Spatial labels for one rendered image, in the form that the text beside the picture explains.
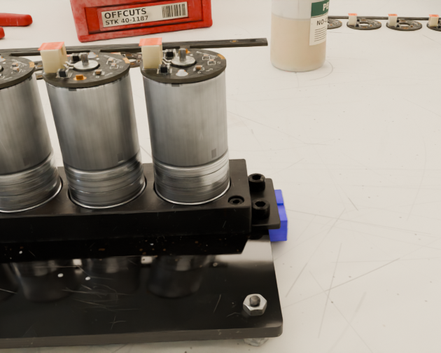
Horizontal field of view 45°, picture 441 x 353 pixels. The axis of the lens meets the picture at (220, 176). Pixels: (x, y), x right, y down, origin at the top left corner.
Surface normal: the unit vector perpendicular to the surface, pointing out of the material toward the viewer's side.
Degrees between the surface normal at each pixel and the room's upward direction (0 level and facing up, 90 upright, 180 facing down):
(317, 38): 90
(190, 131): 90
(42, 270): 0
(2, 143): 90
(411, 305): 0
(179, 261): 0
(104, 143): 90
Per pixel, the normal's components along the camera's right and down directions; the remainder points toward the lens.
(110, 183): 0.32, 0.49
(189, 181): -0.02, 0.53
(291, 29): -0.49, 0.48
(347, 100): -0.04, -0.85
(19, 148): 0.62, 0.40
